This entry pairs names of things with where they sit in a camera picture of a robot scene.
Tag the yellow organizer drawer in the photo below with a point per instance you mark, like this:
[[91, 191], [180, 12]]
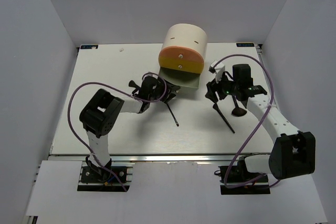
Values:
[[181, 65]]

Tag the slim black makeup brush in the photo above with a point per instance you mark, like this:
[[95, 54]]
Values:
[[217, 109]]

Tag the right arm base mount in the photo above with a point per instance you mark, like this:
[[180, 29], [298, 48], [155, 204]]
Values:
[[236, 176]]

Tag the blue right corner label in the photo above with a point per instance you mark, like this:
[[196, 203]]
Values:
[[245, 44]]

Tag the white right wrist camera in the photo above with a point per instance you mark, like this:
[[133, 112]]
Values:
[[218, 69]]

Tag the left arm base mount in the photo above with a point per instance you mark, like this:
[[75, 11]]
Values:
[[93, 178]]

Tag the cream cylindrical makeup organizer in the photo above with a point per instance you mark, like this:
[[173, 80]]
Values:
[[186, 36]]

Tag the orange organizer drawer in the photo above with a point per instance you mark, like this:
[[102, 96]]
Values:
[[184, 53]]

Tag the black fan makeup brush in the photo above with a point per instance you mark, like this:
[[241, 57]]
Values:
[[237, 111]]

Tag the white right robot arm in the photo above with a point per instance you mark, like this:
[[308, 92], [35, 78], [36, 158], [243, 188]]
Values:
[[293, 153]]

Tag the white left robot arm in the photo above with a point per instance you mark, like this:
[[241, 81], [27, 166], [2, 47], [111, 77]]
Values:
[[100, 114]]

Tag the blue left corner label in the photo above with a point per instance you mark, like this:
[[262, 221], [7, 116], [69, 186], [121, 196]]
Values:
[[83, 47]]

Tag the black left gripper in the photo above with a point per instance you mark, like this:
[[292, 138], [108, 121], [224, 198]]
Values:
[[168, 96]]

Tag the blue corner label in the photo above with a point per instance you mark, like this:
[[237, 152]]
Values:
[[245, 44], [83, 47]]

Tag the black powder brush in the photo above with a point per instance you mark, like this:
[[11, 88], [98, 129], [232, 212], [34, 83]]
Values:
[[132, 84]]

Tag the thin black mascara wand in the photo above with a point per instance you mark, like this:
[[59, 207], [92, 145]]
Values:
[[172, 114]]

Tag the grey green organizer drawer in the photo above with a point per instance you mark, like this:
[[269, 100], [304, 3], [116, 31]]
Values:
[[186, 80]]

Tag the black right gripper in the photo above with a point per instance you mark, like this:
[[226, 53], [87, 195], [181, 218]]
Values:
[[213, 86]]

